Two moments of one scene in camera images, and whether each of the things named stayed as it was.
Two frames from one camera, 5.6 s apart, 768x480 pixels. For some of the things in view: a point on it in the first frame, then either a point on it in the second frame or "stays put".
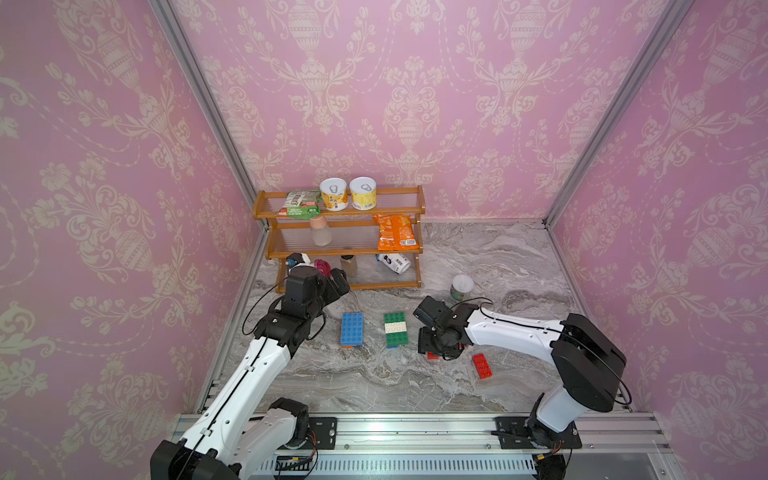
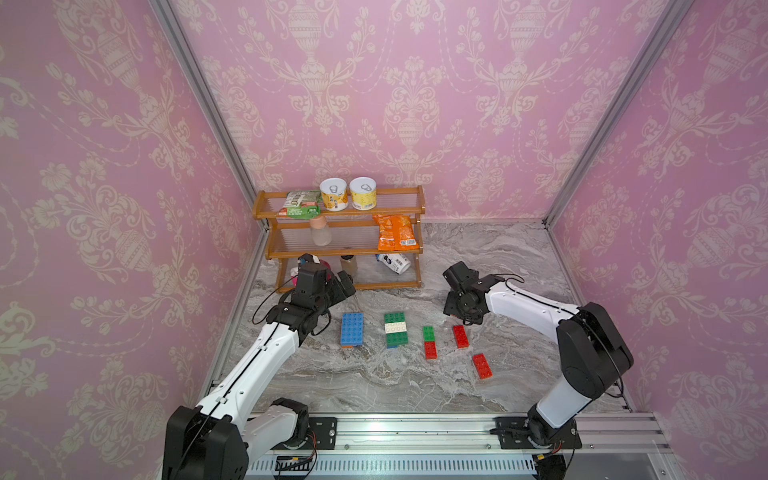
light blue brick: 352,328 stays put
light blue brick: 353,320 stays put
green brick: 395,317 stays put
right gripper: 423,345 → 449,307
